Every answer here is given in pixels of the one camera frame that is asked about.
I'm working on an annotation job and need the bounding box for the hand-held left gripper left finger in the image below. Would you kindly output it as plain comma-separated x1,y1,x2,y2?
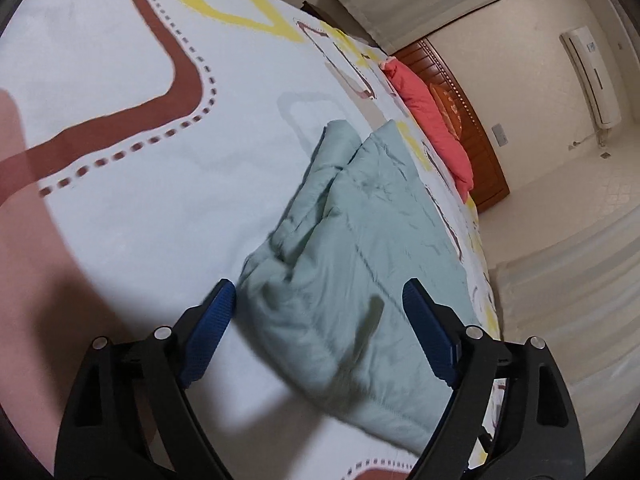
52,279,237,480

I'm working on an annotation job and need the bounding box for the dark wooden nightstand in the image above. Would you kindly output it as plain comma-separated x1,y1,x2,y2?
300,1,331,21

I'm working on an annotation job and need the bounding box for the white patterned bed sheet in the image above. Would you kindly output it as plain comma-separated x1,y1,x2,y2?
0,0,503,480

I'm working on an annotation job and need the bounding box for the air conditioner hose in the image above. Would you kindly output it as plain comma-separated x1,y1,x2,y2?
569,127,608,150

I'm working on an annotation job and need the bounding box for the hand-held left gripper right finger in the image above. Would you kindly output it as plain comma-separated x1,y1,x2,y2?
402,278,587,480

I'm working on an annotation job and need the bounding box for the white curtain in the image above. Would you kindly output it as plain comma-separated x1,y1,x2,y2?
487,205,640,480
290,0,586,53

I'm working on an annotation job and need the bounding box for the light green quilted jacket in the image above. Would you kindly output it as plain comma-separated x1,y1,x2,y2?
237,120,503,453

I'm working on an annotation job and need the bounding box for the red pillow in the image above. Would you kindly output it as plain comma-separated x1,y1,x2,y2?
380,57,475,200

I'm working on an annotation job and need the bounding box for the orange embroidered cushion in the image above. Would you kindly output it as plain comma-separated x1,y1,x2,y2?
429,82,468,143

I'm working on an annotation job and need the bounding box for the wooden bed headboard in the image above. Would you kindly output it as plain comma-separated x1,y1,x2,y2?
392,37,510,212

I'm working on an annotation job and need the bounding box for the white wall air conditioner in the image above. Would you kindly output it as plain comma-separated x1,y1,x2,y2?
559,26,622,128

